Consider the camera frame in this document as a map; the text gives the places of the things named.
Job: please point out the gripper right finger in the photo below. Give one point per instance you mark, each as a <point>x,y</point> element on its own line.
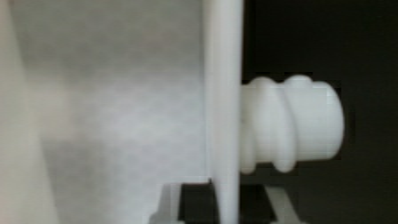
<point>266,206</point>

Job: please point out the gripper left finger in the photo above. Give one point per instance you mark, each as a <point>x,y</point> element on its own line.
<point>188,205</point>

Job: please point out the white cabinet body box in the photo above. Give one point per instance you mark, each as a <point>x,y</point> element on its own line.
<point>131,112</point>

